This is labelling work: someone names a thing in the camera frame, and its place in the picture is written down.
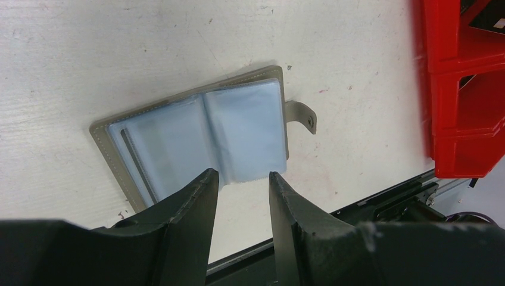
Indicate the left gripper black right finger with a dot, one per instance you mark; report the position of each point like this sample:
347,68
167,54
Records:
415,245

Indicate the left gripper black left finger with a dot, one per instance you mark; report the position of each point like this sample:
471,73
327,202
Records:
165,244

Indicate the grey card holder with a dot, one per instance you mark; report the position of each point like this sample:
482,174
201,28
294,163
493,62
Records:
237,126

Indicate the red plastic tray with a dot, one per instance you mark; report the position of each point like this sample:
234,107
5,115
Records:
461,76

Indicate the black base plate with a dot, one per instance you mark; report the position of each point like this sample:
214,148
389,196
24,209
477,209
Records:
394,201

